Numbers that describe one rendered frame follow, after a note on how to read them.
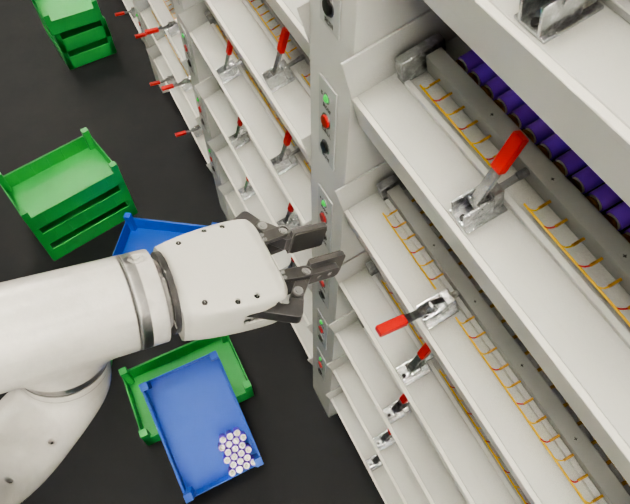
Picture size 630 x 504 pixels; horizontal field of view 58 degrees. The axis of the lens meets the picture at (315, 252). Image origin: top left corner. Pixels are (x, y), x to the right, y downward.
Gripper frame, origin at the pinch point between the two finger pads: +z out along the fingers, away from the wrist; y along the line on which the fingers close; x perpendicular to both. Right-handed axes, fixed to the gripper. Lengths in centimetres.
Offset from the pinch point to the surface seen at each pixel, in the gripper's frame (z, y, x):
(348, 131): 8.5, -10.7, 5.0
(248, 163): 23, -56, -45
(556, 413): 16.1, 23.1, -3.5
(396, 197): 15.9, -6.8, -3.6
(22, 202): -24, -105, -95
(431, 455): 24, 16, -44
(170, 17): 24, -114, -44
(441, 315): 13.7, 8.3, -6.7
